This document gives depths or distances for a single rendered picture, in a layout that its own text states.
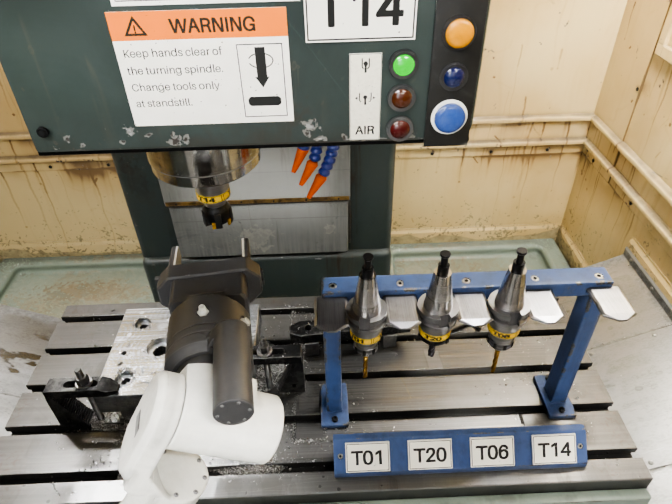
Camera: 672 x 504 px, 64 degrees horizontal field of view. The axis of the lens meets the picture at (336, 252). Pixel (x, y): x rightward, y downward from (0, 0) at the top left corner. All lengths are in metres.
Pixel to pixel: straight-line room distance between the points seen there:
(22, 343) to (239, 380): 1.29
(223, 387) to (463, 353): 0.82
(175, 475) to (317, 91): 0.39
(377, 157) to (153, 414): 0.98
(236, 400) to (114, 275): 1.61
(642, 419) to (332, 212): 0.85
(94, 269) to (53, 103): 1.53
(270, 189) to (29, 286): 1.08
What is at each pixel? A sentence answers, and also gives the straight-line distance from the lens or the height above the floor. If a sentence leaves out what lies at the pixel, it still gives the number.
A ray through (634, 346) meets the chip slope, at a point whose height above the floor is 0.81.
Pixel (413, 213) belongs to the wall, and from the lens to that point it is 1.88.
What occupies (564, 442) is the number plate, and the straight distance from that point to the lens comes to 1.08.
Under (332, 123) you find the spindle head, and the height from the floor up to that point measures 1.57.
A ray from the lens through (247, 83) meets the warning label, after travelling 0.53.
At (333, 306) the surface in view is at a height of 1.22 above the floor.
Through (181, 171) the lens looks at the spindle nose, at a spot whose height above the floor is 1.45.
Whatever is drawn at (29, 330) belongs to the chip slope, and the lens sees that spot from 1.75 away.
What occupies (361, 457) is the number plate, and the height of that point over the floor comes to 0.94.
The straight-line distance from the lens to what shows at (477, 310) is 0.86.
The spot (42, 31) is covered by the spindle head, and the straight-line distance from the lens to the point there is 0.56.
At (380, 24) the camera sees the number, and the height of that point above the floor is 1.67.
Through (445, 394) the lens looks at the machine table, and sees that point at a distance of 1.14.
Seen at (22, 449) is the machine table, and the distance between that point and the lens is 1.22.
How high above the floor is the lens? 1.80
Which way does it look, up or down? 39 degrees down
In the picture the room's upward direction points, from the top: 1 degrees counter-clockwise
